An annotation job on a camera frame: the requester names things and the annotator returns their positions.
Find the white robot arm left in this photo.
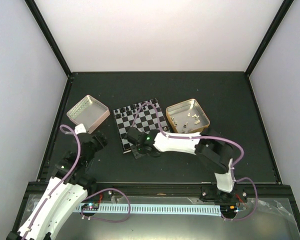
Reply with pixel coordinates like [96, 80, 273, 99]
[6, 131, 108, 240]

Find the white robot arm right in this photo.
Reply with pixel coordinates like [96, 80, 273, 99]
[124, 127, 236, 202]

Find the pink metal tin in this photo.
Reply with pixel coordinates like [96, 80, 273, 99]
[66, 95, 110, 134]

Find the black white chessboard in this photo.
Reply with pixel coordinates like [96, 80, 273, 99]
[112, 98, 170, 154]

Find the gold metal tin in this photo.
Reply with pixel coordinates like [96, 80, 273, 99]
[165, 98, 210, 134]

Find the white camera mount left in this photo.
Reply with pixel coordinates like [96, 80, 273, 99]
[74, 123, 88, 135]

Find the black front rail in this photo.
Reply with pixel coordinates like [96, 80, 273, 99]
[27, 181, 293, 201]

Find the white slotted cable duct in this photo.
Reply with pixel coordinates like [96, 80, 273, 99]
[74, 203, 221, 217]

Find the black frame post left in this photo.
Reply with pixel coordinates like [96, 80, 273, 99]
[24, 0, 72, 77]

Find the black frame post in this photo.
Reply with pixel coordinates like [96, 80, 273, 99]
[245, 0, 294, 77]
[24, 0, 72, 77]

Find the black frame post right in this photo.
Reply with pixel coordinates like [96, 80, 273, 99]
[245, 0, 294, 77]

